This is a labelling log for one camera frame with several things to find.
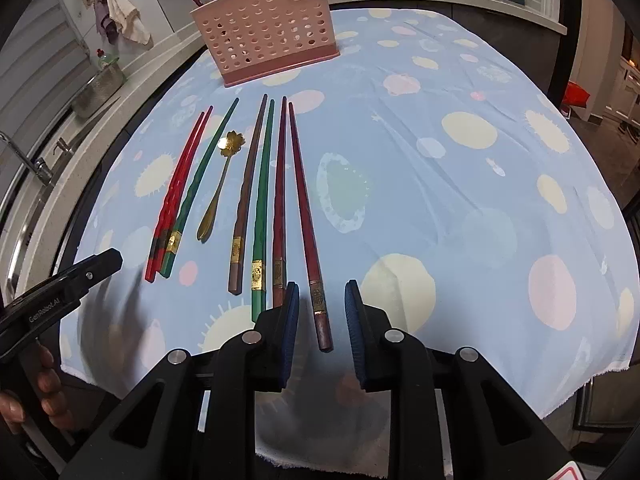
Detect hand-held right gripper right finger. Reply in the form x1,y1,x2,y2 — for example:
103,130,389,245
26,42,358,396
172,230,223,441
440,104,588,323
344,280,581,480

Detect purple hanging cloth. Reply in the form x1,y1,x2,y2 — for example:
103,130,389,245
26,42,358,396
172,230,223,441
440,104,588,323
92,0,121,43

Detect person's left hand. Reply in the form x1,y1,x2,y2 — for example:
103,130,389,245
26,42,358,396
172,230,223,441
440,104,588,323
0,345,72,437

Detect dark red chopstick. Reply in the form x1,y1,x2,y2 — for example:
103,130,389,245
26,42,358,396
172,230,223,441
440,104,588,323
271,96,289,311
287,101,335,352

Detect golden flower spoon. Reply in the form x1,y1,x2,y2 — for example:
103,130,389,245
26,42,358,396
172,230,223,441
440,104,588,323
196,131,248,243

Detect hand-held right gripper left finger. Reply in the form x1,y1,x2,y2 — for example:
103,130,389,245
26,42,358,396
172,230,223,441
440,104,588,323
60,282,301,480

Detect white hanging towel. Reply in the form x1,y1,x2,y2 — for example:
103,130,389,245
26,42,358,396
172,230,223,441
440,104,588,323
97,0,153,51

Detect chrome faucet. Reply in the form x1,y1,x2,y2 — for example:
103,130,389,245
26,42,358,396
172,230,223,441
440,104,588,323
0,130,53,186

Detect metal strainer basket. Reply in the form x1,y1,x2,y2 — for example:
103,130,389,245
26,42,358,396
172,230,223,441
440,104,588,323
70,62,128,121

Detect dotted blue tablecloth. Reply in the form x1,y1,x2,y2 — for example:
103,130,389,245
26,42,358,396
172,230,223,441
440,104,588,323
57,7,640,480

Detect grey window blinds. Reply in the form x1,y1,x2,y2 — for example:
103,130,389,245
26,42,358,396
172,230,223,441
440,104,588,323
0,10,81,131

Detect pink perforated utensil holder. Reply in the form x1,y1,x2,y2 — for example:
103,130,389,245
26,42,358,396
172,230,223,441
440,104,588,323
190,0,342,88

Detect dark lower cabinet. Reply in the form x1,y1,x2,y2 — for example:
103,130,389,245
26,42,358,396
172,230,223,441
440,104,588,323
447,2,568,106

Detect red bag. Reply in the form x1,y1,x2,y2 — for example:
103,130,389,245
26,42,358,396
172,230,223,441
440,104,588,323
562,80,593,121

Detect green chopstick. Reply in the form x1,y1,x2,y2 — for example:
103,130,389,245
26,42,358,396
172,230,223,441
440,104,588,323
159,97,241,279
250,99,277,324

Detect brown chopstick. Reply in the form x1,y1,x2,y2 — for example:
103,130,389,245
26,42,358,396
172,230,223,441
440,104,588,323
227,93,269,296

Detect green dish soap bottle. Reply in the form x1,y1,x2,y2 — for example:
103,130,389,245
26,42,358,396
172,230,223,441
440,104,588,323
95,49,121,73

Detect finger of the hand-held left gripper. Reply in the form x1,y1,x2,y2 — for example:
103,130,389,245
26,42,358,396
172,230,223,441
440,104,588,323
52,247,124,306

